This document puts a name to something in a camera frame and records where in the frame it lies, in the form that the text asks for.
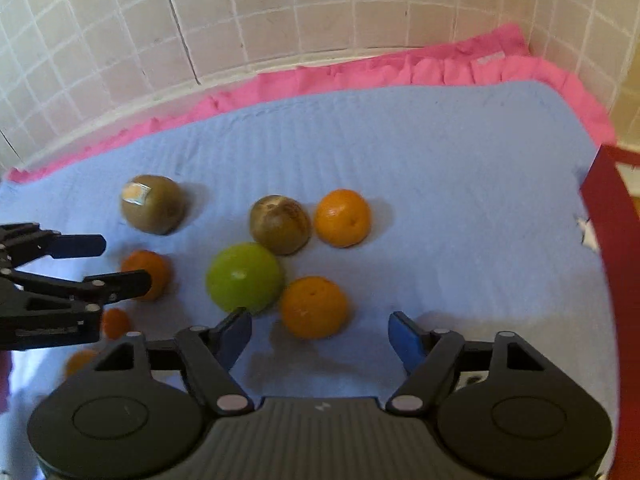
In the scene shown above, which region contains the red cardboard box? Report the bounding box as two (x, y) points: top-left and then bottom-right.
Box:
(580, 144), (640, 311)

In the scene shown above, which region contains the blue quilted mat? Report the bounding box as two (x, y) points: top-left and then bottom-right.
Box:
(0, 80), (613, 426)

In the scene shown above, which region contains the brown fruit with pale patch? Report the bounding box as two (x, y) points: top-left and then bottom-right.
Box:
(250, 194), (312, 256)

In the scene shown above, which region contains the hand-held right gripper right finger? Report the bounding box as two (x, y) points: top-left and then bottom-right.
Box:
(385, 311), (547, 416)

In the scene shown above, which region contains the pink blanket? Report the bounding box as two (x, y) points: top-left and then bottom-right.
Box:
(5, 22), (617, 186)

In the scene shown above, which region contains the large green apple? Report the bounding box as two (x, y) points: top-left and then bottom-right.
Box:
(206, 242), (286, 317)

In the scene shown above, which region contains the small orange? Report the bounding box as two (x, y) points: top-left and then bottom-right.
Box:
(65, 349), (101, 378)
(101, 308), (133, 338)
(121, 250), (172, 302)

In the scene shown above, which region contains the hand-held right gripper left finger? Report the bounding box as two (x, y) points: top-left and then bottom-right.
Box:
(92, 307), (256, 416)

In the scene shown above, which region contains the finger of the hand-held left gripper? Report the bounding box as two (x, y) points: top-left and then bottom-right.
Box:
(0, 268), (153, 352)
(0, 222), (107, 272)

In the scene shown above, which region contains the kiwi with sticker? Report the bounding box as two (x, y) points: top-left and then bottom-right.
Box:
(121, 175), (187, 236)

